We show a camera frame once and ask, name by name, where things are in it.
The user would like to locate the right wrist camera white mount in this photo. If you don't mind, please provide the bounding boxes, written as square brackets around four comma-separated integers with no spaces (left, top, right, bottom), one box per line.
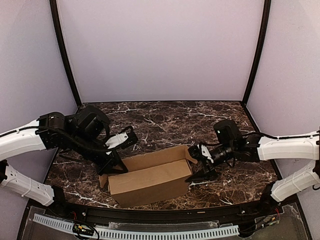
[188,143,214,164]

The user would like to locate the right small circuit board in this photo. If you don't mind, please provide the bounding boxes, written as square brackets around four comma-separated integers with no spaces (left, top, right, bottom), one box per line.
[256,216,280,229]

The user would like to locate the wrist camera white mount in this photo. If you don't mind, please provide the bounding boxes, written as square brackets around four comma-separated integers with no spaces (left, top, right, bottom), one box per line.
[105,125,138,155]
[188,143,214,164]

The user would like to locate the white slotted cable duct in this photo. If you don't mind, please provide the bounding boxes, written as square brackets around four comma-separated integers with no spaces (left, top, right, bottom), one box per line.
[32,213,240,240]

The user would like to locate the right black frame post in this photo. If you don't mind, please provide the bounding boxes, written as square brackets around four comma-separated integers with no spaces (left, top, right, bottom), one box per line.
[241,0,272,108]

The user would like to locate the black front frame rail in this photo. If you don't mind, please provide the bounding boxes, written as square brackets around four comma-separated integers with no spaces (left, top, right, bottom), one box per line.
[46,201,267,225]

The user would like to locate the small circuit board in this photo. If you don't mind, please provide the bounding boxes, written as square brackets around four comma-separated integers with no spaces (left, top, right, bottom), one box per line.
[72,223,95,237]
[256,216,280,229]

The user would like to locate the brown cardboard box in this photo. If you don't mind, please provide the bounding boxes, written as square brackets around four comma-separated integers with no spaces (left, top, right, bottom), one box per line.
[99,145,198,208]

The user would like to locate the left black frame post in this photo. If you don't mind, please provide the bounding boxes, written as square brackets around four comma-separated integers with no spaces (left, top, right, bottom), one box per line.
[49,0,82,108]

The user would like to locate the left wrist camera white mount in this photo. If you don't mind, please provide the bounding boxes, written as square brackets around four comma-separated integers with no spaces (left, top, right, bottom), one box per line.
[105,125,138,155]

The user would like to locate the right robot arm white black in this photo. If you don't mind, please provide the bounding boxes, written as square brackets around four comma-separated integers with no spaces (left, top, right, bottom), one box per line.
[187,119,320,206]

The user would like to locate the left small circuit board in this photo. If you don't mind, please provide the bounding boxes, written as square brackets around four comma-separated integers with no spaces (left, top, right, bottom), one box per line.
[72,223,95,237]

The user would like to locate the black frame post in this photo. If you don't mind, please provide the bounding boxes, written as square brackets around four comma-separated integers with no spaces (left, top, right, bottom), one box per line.
[49,0,82,108]
[241,0,272,108]

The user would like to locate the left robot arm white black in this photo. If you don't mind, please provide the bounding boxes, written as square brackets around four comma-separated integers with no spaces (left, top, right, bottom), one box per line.
[0,105,137,207]

